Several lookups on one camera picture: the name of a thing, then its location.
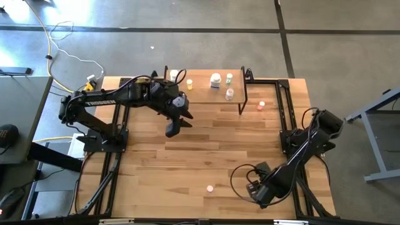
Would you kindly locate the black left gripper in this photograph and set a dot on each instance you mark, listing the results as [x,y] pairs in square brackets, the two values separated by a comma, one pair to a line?
[175,114]

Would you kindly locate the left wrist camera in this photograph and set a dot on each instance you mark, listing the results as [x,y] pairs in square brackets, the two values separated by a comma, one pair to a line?
[180,102]

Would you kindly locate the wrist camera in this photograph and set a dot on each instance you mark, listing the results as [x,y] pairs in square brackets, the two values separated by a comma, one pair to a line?
[180,102]
[263,168]

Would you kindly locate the black flat device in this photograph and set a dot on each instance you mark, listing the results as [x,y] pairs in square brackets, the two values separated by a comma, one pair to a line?
[15,71]

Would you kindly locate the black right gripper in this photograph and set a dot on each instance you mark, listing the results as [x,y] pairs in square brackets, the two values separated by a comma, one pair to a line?
[265,190]

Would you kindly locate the yellow vial white cap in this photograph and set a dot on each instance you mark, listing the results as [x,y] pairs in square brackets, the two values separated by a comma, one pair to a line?
[189,84]

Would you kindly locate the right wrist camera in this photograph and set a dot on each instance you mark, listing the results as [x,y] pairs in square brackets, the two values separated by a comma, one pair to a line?
[263,168]

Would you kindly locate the wooden shelf black metal frame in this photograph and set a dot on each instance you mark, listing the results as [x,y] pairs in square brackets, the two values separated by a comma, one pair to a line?
[203,93]

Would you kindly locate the black table edge beam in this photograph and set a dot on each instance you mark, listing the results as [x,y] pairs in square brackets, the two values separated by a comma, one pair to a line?
[200,221]

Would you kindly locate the yellow plug connector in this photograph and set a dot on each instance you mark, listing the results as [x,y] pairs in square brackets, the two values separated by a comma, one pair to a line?
[89,86]

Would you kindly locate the white paper sheet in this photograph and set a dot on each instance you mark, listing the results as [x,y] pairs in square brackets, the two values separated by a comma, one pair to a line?
[76,145]

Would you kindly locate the grey desk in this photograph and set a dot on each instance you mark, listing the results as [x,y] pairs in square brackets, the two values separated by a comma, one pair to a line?
[22,115]

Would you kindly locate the black metal rail frame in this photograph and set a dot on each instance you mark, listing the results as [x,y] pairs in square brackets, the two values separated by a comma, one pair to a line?
[107,175]
[282,103]

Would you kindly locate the clear vial white cap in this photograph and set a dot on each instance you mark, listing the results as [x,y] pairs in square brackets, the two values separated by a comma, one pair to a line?
[229,93]

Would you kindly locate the white power adapter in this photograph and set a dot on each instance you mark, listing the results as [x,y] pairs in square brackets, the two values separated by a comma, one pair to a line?
[91,77]

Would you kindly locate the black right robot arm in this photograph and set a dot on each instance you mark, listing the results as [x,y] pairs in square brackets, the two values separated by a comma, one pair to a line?
[297,157]

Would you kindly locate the black cap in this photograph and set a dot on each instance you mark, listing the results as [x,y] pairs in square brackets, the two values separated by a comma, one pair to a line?
[7,136]

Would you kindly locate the teal vial white cap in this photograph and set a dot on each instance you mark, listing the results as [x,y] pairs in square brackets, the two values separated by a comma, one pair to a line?
[229,78]

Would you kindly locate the white labelled medicine bottle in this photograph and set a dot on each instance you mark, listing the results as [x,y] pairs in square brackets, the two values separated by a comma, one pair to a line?
[215,80]
[173,74]

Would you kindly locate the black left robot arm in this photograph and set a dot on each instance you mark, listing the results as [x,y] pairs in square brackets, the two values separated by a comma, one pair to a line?
[93,101]

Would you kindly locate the grey metal table frame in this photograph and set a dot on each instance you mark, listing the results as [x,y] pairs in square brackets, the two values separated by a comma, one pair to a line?
[375,137]

